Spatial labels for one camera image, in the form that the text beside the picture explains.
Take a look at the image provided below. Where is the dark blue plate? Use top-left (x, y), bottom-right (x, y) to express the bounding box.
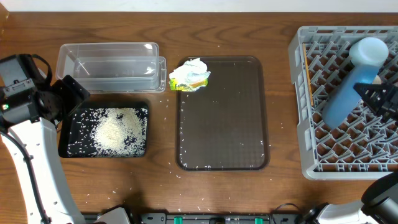
top-left (322, 65), bottom-right (379, 129)

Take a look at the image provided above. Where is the grey dishwasher rack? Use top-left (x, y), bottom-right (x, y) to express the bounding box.
top-left (288, 26), bottom-right (397, 180)

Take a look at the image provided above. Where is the yellow green snack wrapper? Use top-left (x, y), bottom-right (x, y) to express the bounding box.
top-left (169, 78), bottom-right (208, 92)

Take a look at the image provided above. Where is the white paper napkin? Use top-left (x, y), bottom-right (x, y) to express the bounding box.
top-left (169, 58), bottom-right (211, 85)

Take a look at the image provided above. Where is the white plastic cup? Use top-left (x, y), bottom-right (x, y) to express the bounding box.
top-left (373, 75), bottom-right (382, 85)

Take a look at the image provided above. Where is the light blue bowl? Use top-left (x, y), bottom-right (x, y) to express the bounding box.
top-left (349, 37), bottom-right (389, 68)

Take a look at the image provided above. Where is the orange chopstick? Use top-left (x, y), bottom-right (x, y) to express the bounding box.
top-left (303, 43), bottom-right (314, 106)

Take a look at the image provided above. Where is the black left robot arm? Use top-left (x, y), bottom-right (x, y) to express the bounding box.
top-left (1, 54), bottom-right (132, 223)

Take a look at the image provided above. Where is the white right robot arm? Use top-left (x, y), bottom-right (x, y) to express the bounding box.
top-left (296, 83), bottom-right (397, 224)

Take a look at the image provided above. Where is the black plastic tray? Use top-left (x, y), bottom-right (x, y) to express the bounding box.
top-left (57, 101), bottom-right (150, 159)

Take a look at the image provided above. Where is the pile of white rice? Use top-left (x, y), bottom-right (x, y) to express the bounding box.
top-left (67, 107), bottom-right (147, 156)

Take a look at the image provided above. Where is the clear plastic bin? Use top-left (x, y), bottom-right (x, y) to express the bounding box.
top-left (55, 42), bottom-right (167, 94)

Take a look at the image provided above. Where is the brown serving tray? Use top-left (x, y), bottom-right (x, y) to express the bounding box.
top-left (175, 56), bottom-right (271, 171)

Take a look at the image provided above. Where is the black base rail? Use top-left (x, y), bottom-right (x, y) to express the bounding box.
top-left (125, 212), bottom-right (302, 224)

